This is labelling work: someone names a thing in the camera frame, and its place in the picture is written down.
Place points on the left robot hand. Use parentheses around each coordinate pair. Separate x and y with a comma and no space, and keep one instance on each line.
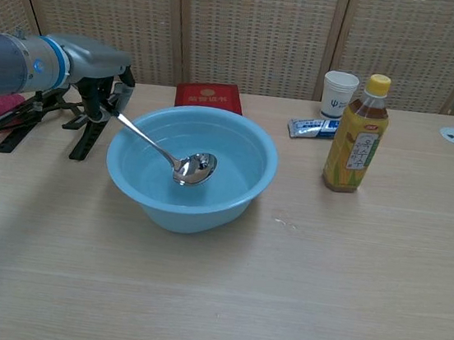
(95,60)

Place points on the silver ladle with black grip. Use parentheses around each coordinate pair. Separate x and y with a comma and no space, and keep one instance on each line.
(194,168)

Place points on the light blue plastic basin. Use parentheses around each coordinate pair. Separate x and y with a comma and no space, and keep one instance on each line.
(215,201)

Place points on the black folding laptop stand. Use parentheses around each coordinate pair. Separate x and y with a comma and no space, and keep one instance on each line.
(85,140)

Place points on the red certificate booklet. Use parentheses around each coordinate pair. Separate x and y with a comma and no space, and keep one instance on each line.
(209,98)

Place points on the woven rattan folding screen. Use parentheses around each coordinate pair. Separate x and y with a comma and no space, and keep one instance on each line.
(248,27)

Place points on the blue white tissue packet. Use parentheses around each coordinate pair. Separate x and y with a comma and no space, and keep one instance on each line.
(311,127)

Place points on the white paper cup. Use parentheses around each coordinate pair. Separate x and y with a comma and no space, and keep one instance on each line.
(337,96)

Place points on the yellow corn tea bottle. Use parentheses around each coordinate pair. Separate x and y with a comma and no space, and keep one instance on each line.
(356,144)

